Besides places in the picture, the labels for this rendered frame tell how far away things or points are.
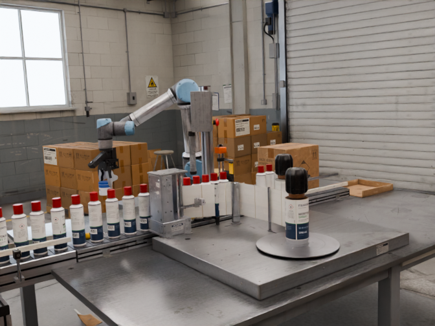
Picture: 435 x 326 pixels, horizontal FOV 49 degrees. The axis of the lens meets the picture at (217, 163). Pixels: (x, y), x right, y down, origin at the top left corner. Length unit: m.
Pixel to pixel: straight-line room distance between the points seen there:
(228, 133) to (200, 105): 3.94
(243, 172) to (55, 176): 2.37
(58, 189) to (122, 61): 3.14
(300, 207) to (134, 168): 4.33
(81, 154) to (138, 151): 0.71
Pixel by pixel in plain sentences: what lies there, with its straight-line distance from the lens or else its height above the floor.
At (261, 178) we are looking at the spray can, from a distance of 2.45.
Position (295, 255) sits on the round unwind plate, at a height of 0.89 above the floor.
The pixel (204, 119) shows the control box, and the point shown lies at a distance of 2.25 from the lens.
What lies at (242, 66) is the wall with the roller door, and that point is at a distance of 8.08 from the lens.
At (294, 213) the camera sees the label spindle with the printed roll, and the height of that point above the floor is 1.02.
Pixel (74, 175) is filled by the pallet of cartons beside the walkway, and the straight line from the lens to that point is 5.96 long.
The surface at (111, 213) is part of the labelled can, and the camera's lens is 2.02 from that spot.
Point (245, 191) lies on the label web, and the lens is 2.11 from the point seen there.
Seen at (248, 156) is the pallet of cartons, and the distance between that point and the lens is 6.41.
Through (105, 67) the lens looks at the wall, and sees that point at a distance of 8.44.
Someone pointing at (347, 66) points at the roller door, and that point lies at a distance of 6.89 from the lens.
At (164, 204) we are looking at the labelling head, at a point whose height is 1.02.
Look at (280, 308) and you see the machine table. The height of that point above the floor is 0.82.
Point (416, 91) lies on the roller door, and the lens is 6.49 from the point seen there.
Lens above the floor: 1.46
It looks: 8 degrees down
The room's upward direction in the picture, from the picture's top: 2 degrees counter-clockwise
